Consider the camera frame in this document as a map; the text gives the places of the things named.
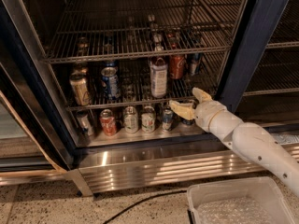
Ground right compartment wire shelf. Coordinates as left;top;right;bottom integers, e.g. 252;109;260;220
244;0;299;96

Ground stainless steel fridge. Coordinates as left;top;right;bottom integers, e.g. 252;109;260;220
0;0;298;195

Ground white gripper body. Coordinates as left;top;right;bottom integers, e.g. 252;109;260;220
194;101;227;133

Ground blue pepsi can bottom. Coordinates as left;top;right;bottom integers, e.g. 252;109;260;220
181;99;199;127

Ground open fridge door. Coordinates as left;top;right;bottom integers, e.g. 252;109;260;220
0;4;72;186

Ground blue silver can bottom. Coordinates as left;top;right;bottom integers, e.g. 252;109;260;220
162;105;174;132

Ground tall white label bottle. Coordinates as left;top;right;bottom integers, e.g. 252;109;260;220
149;55;168;98

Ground clear plastic bin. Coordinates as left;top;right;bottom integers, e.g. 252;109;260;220
187;177;296;224

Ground gold can middle shelf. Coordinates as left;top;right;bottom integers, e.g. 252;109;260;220
69;73;90;106

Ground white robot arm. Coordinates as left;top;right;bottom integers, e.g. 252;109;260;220
169;88;299;196

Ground upper wire shelf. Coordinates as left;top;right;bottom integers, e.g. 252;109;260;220
45;0;243;64

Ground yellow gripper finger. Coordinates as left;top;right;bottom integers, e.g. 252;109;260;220
192;87;212;103
169;100;195;120

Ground middle wire shelf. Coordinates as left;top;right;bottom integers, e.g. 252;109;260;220
64;51;227;112

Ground red coke can shelf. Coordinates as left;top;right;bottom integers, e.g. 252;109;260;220
169;55;186;79

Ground red coke can bottom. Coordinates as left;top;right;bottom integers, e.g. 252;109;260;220
100;109;117;136

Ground black floor cable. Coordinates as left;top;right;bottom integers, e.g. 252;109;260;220
102;189;188;224

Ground blue pepsi can middle shelf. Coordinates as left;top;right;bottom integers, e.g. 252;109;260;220
101;67;121;100

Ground silver can bottom left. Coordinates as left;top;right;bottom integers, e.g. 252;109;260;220
76;111;94;136

